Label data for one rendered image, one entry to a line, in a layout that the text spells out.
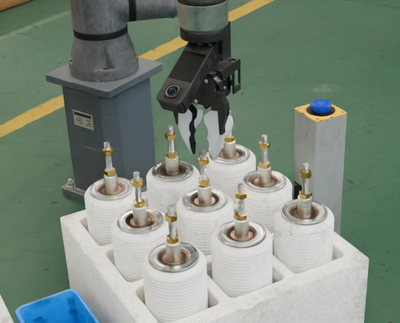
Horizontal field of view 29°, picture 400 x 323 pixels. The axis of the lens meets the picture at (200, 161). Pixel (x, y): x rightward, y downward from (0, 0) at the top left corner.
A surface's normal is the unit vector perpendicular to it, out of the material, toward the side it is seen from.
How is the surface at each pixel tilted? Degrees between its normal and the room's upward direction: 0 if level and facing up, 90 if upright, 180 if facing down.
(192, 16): 90
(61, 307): 88
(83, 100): 90
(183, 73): 31
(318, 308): 90
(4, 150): 0
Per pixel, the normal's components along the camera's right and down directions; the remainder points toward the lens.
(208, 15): 0.22, 0.45
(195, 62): -0.29, -0.53
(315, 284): 0.48, 0.40
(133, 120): 0.81, 0.25
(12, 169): -0.04, -0.88
